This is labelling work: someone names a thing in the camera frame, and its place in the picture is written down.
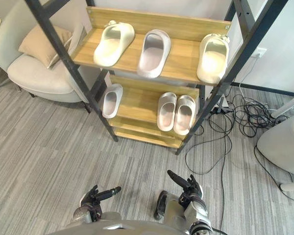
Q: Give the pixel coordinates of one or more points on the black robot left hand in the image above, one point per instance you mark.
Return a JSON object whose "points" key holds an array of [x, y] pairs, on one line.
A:
{"points": [[93, 199]]}

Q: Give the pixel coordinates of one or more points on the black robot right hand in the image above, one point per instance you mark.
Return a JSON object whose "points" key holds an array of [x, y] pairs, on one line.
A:
{"points": [[191, 192]]}

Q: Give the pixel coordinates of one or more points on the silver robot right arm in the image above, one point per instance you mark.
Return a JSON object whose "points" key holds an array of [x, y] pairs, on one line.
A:
{"points": [[198, 215]]}

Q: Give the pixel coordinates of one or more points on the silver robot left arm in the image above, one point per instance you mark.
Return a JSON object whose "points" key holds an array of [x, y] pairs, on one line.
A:
{"points": [[84, 216]]}

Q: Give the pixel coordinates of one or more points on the small wooden rack shelf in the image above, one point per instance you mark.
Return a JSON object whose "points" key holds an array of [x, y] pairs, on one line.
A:
{"points": [[149, 135]]}

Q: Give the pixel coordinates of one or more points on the medium wooden rack shelf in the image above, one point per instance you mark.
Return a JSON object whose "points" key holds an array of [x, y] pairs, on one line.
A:
{"points": [[139, 102]]}

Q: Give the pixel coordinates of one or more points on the large wooden rack shelf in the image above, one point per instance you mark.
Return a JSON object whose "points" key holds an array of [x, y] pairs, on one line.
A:
{"points": [[181, 56]]}

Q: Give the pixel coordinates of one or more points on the silver robot leg, dark foot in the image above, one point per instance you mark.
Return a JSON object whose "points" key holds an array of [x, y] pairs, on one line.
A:
{"points": [[165, 205]]}

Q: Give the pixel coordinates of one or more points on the silver robot torso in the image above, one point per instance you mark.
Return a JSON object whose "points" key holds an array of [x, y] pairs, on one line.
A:
{"points": [[127, 227]]}

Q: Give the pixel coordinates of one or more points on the pale grey foam slipper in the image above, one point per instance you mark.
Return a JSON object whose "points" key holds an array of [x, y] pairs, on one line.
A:
{"points": [[166, 115], [183, 120]]}

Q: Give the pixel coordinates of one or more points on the black power strip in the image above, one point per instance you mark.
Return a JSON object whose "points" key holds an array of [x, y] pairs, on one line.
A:
{"points": [[220, 110]]}

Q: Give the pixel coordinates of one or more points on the grey plush slipper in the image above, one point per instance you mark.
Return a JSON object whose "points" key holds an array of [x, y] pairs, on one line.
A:
{"points": [[110, 104], [152, 58]]}

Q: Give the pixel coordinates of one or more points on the white rounded chair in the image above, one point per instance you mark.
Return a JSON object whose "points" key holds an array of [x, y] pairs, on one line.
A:
{"points": [[281, 147]]}

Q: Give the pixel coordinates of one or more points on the white slanted pole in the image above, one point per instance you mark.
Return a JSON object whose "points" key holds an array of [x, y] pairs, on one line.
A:
{"points": [[287, 105]]}

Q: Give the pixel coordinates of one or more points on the cream slipper with charm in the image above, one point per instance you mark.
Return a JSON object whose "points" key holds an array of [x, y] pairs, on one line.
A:
{"points": [[212, 61], [112, 46]]}

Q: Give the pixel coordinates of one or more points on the beige upholstered armchair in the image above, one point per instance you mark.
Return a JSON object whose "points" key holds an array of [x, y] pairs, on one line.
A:
{"points": [[39, 76]]}

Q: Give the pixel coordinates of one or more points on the tan cushion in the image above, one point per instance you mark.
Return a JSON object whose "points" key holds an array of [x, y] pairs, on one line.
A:
{"points": [[42, 46]]}

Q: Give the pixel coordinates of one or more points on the black metal rack frame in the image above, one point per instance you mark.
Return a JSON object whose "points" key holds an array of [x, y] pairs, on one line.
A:
{"points": [[63, 54]]}

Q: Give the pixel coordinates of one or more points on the white wall socket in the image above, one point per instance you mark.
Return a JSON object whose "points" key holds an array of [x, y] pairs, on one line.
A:
{"points": [[260, 52]]}

